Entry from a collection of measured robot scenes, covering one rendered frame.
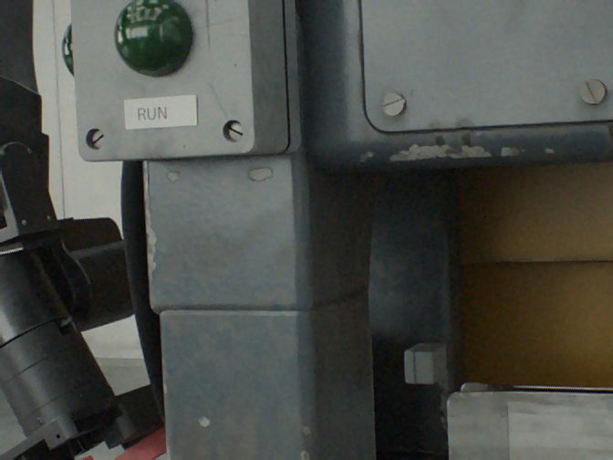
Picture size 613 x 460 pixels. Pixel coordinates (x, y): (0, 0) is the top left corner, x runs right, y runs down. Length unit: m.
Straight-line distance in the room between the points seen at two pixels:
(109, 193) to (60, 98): 0.61
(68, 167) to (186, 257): 6.22
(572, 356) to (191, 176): 0.34
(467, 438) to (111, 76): 0.28
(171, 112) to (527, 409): 0.27
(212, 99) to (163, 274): 0.10
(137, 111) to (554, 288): 0.37
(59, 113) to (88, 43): 6.28
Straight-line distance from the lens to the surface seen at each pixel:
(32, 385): 0.70
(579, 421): 0.61
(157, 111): 0.44
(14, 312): 0.70
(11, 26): 0.77
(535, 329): 0.75
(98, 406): 0.69
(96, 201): 6.61
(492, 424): 0.62
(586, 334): 0.74
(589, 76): 0.44
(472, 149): 0.45
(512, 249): 0.69
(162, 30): 0.43
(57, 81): 6.76
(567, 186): 0.68
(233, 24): 0.43
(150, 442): 0.75
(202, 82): 0.43
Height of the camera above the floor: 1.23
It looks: 3 degrees down
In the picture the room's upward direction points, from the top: 3 degrees counter-clockwise
